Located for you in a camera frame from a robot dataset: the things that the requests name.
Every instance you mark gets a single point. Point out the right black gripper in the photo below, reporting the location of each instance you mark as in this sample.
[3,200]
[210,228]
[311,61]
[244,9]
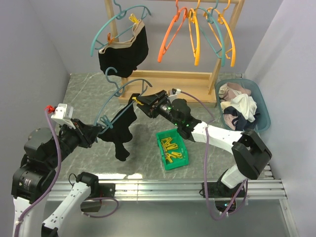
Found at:
[151,99]

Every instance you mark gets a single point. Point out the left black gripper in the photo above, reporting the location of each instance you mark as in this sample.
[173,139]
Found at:
[87,134]

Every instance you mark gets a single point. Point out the yellow clothespin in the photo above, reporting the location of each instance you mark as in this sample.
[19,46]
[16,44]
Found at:
[134,19]
[137,101]

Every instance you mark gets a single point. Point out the teal hanger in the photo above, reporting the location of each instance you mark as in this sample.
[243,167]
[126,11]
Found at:
[115,12]
[214,26]
[119,92]

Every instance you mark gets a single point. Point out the black underwear front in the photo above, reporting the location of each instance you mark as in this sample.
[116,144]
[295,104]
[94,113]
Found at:
[120,132]

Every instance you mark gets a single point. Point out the black underwear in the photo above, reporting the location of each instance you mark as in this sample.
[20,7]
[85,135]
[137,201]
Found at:
[125,56]
[120,132]

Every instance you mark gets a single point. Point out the orange clothes hanger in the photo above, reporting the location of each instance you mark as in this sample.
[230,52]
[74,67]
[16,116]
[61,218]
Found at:
[173,29]

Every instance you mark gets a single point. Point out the white underwear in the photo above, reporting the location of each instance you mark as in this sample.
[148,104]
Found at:
[246,106]

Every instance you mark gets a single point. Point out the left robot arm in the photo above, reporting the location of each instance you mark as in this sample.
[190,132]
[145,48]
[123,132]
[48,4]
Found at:
[39,170]

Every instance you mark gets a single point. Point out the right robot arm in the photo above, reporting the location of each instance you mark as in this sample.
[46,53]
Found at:
[250,152]

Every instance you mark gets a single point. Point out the black underwear back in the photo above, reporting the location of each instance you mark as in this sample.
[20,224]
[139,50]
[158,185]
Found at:
[125,56]

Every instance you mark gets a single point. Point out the yellow hanger left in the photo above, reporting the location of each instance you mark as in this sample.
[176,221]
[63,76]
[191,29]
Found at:
[194,32]

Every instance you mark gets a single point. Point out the beige underwear in basket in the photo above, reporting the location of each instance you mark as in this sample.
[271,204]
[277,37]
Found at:
[230,90]

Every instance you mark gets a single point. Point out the yellow clothespin on teal hanger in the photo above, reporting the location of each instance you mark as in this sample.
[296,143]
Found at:
[134,19]

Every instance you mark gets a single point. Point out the navy underwear in basket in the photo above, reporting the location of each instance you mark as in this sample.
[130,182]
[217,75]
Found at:
[236,121]

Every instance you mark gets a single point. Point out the yellow clothespins in bin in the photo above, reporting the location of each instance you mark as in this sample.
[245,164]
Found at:
[169,150]

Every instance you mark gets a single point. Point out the wooden clothes rack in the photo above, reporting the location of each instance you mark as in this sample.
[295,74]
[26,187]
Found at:
[180,52]

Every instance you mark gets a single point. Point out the green plastic bin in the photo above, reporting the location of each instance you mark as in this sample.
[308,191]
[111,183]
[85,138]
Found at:
[177,163]

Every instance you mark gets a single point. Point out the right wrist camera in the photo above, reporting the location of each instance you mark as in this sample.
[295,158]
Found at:
[174,92]

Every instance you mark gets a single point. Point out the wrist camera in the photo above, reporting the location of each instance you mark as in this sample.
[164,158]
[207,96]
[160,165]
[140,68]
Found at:
[174,92]
[62,114]

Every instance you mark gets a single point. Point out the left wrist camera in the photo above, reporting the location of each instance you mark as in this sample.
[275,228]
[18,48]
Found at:
[62,114]

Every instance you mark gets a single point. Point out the aluminium mounting rail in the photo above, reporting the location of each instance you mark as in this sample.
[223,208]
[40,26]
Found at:
[164,208]

